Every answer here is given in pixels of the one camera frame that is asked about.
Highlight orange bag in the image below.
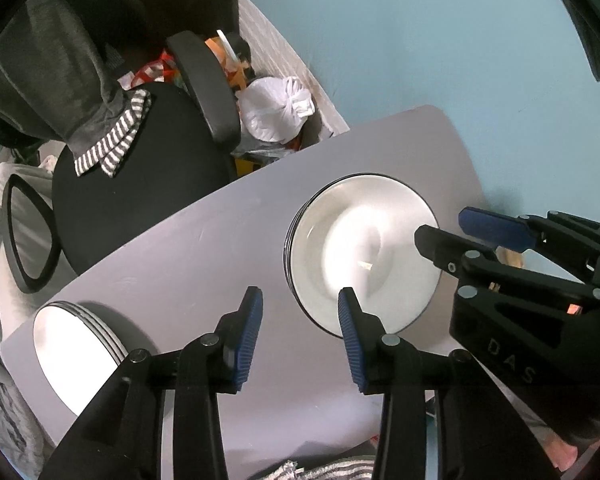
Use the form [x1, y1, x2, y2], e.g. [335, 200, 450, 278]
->
[202, 35, 255, 92]

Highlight dark grey jacket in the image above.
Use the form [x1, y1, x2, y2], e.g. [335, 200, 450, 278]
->
[0, 0, 131, 148]

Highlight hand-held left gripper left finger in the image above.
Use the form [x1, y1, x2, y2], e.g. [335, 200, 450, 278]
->
[37, 286, 264, 480]

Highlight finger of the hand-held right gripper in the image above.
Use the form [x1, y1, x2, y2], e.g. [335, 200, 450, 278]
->
[414, 225, 600, 321]
[457, 206, 600, 270]

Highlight red white checkered cloth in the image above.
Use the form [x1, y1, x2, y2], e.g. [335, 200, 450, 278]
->
[130, 49, 181, 86]

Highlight person's right forearm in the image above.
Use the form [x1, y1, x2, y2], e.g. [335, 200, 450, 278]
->
[562, 400, 600, 453]

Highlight person's right hand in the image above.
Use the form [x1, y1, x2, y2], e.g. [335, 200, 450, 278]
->
[544, 431, 581, 476]

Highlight white plate dark rim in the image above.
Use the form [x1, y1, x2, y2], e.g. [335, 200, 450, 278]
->
[60, 302, 128, 362]
[65, 301, 131, 361]
[32, 304, 126, 418]

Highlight white plastic bag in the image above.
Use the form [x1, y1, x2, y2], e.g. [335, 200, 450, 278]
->
[239, 76, 316, 144]

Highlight grey white striped cloth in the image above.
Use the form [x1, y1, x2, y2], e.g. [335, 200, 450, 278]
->
[267, 452, 381, 480]

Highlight yellow object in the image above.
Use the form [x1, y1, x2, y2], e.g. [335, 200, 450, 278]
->
[231, 152, 263, 177]

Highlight black office chair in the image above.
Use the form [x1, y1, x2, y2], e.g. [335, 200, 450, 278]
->
[0, 0, 242, 273]

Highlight black white striped cloth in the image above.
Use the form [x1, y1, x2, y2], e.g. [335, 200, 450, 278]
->
[73, 88, 154, 179]

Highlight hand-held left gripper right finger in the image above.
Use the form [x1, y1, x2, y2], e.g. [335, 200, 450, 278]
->
[337, 287, 551, 480]

